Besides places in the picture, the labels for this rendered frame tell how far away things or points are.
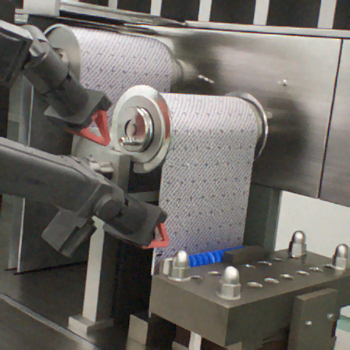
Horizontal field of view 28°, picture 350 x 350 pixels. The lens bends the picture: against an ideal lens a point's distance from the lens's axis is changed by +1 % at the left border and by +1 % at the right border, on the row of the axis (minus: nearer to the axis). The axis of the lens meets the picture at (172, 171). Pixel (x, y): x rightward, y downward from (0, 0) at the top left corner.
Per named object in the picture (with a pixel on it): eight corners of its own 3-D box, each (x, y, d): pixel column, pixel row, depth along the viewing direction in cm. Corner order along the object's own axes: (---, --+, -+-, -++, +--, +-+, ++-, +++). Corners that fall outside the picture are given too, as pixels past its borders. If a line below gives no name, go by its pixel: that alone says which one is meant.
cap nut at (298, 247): (283, 251, 136) (286, 228, 135) (294, 249, 139) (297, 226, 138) (299, 256, 134) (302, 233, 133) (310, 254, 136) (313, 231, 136)
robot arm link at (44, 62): (17, 70, 101) (49, 46, 101) (7, 51, 106) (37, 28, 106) (46, 103, 106) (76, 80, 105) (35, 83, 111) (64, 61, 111)
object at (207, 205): (151, 274, 119) (162, 166, 116) (238, 256, 135) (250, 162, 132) (152, 275, 118) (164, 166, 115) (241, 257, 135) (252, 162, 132)
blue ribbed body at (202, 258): (158, 276, 119) (161, 256, 118) (238, 260, 134) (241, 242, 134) (173, 283, 117) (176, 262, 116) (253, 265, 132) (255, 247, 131)
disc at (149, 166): (104, 157, 125) (119, 76, 121) (106, 157, 125) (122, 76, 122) (160, 185, 115) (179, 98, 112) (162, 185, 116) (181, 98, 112)
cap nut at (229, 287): (211, 293, 107) (214, 265, 106) (226, 290, 109) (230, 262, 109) (229, 301, 104) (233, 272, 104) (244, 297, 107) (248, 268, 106)
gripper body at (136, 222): (150, 249, 109) (122, 230, 104) (108, 233, 116) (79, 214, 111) (169, 212, 111) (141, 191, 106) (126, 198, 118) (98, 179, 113)
